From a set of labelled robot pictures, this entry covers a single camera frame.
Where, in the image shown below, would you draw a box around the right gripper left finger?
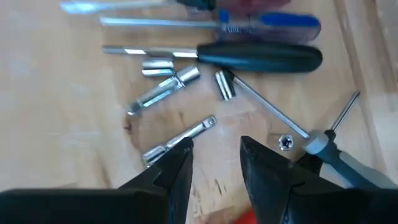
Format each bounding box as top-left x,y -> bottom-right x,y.
0,136 -> 194,224

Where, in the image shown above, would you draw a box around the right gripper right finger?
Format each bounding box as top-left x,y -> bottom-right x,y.
239,135 -> 398,224

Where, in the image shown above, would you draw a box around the chrome extension bar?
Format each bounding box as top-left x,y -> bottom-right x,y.
141,114 -> 218,168

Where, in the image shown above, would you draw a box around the red-handled pliers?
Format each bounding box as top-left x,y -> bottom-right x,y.
232,207 -> 259,224

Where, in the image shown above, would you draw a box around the large grey black screwdriver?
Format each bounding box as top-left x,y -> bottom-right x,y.
231,75 -> 398,190

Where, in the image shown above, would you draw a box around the chrome socket adapter bar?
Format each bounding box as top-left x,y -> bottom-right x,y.
125,64 -> 202,116

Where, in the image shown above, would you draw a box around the blue clear-handled screwdriver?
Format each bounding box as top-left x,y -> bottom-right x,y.
99,11 -> 322,44

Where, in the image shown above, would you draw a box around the teal black-handled screwdriver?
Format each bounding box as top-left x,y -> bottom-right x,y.
59,0 -> 217,16

